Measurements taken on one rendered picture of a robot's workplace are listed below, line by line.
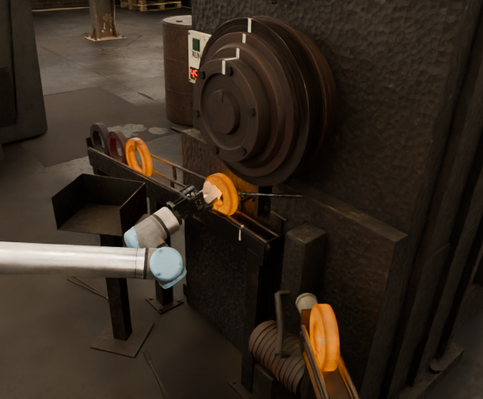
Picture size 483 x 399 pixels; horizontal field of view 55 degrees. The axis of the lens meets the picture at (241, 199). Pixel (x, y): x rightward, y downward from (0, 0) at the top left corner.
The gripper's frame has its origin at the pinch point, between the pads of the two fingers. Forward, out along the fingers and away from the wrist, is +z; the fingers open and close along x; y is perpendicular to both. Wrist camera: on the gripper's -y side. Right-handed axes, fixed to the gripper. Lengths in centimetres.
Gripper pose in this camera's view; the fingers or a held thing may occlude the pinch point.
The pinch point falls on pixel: (220, 190)
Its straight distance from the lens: 162.2
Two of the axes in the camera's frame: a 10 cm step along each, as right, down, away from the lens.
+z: 7.4, -5.3, 4.2
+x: -6.5, -4.0, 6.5
